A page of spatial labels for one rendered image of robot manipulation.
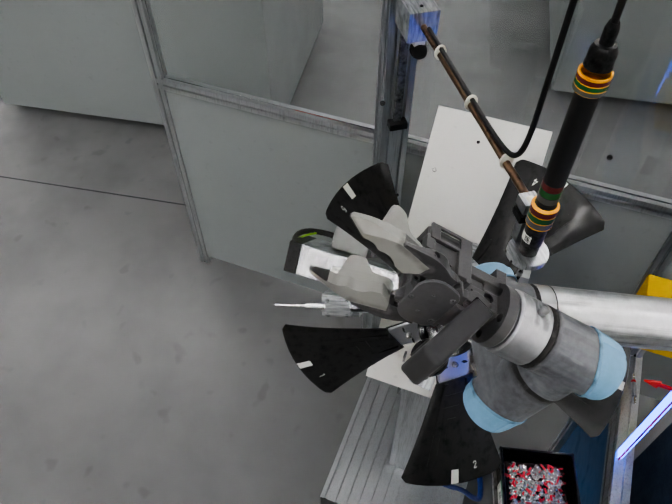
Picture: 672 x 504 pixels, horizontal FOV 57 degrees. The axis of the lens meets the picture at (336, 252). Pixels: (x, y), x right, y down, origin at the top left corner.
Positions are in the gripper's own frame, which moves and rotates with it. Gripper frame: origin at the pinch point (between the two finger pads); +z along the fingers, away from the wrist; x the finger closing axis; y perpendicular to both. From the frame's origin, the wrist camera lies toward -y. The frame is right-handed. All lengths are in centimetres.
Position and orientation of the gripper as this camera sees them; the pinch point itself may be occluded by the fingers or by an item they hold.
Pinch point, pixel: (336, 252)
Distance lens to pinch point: 62.2
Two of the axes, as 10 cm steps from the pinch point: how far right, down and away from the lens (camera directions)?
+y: 1.8, -7.1, 6.8
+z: -8.7, -4.3, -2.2
